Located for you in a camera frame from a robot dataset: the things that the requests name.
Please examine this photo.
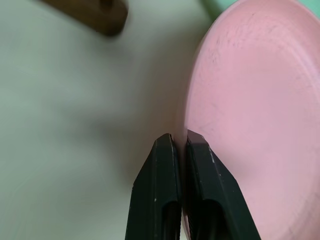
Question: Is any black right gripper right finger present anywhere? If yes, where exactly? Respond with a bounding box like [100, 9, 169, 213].
[182, 129, 261, 240]

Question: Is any pink plate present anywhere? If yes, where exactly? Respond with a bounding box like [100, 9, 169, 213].
[175, 0, 320, 240]

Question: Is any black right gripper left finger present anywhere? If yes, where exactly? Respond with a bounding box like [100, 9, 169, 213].
[124, 133, 183, 240]

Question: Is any brown wooden handle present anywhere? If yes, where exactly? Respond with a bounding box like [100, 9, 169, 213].
[36, 0, 130, 37]

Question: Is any green plate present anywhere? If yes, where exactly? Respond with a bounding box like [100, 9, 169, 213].
[200, 0, 241, 14]

